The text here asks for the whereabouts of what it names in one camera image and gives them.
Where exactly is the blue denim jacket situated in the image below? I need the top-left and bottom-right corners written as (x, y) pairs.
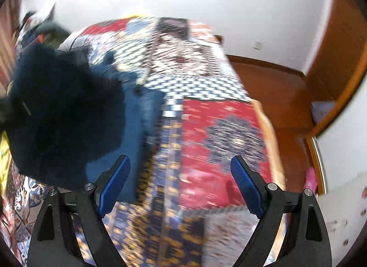
top-left (1, 43), bottom-right (165, 204)

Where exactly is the yellow cartoon print garment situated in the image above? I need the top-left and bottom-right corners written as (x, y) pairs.
top-left (0, 131), bottom-right (12, 198)

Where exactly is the white decorated wardrobe door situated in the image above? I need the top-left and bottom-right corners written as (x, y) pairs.
top-left (315, 80), bottom-right (367, 266)

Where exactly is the patchwork patterned bedspread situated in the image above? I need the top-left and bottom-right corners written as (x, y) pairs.
top-left (0, 15), bottom-right (287, 267)

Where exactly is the brown wooden door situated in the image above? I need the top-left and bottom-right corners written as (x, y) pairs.
top-left (229, 0), bottom-right (366, 139)

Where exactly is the clutter pile on cabinet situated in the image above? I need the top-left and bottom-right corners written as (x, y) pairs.
top-left (16, 5), bottom-right (71, 54)

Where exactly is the striped brown curtain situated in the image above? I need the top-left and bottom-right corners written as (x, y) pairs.
top-left (0, 0), bottom-right (20, 95)

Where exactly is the white wall socket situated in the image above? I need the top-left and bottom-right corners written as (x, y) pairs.
top-left (253, 41), bottom-right (263, 50)

